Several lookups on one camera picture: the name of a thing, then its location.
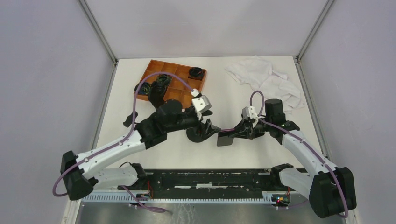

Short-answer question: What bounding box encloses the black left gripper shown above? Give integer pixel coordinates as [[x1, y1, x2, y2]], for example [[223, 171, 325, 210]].
[[166, 110, 221, 140]]

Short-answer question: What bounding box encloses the purple edged black phone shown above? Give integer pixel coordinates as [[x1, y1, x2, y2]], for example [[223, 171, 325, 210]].
[[216, 128, 235, 147]]

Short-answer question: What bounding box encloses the black round base phone stand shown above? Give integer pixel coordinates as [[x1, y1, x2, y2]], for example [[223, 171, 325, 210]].
[[186, 128, 205, 143]]

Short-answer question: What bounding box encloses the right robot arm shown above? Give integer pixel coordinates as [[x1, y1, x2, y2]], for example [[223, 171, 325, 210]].
[[217, 99, 357, 218]]

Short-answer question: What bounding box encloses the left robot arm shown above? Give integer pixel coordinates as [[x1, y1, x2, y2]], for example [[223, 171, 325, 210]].
[[61, 98, 221, 201]]

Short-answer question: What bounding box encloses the orange wooden compartment tray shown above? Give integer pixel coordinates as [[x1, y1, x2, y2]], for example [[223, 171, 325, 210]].
[[137, 60, 207, 109]]

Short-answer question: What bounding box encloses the rolled tie top right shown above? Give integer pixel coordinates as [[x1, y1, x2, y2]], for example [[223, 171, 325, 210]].
[[188, 67, 205, 80]]

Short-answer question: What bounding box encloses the white crumpled cloth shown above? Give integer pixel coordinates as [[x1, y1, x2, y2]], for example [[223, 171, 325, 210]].
[[225, 56, 305, 113]]

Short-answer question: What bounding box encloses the rolled dark patterned tie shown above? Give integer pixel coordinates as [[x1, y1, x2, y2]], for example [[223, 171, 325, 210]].
[[148, 81, 168, 108]]

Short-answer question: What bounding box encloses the rolled green patterned tie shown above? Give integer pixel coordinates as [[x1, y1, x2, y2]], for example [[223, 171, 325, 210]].
[[156, 74, 172, 86]]

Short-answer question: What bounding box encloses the rolled blue yellow tie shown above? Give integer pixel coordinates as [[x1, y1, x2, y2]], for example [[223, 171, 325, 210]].
[[134, 82, 151, 96]]

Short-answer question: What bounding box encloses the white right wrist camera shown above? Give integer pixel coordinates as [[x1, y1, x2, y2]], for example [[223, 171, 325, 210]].
[[241, 106, 259, 120]]

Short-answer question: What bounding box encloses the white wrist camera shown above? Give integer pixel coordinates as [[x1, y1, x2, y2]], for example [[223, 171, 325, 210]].
[[241, 106, 259, 120], [191, 89, 213, 120]]

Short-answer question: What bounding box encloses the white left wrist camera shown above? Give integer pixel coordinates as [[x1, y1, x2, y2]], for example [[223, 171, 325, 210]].
[[191, 89, 213, 120]]

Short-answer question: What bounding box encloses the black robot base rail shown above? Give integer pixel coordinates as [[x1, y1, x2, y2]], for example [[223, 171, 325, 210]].
[[129, 168, 287, 199]]

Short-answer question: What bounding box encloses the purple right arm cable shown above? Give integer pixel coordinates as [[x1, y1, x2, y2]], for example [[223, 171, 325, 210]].
[[249, 90, 350, 219]]

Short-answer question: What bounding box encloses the white slotted cable duct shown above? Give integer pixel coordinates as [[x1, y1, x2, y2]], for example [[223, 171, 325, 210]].
[[81, 191, 284, 205]]

